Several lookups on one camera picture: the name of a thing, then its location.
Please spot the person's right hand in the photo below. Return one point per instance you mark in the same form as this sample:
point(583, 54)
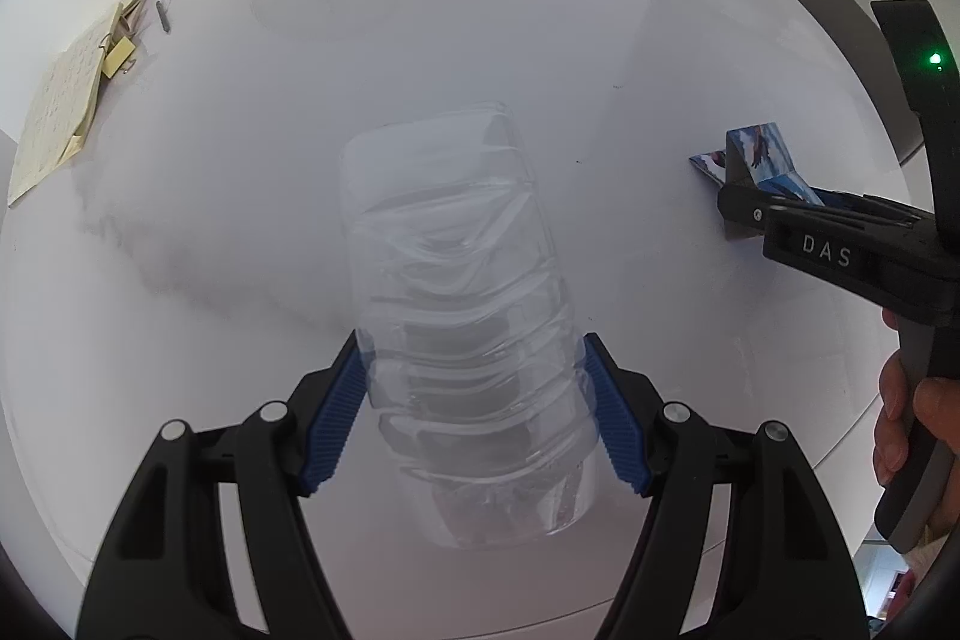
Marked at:
point(937, 415)

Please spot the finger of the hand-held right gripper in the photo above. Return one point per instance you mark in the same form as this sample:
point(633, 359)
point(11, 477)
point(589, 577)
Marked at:
point(750, 209)

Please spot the crushed clear plastic bottle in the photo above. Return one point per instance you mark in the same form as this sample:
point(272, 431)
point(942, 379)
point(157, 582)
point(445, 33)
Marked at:
point(465, 280)

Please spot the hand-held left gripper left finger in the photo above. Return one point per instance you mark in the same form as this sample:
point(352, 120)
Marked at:
point(334, 415)

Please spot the yellowish paper sheet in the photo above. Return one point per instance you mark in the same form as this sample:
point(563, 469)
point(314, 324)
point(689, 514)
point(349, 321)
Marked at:
point(60, 108)

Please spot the yellow sticky note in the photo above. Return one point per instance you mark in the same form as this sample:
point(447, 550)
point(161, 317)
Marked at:
point(118, 57)

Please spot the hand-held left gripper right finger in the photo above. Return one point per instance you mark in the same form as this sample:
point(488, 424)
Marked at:
point(619, 422)

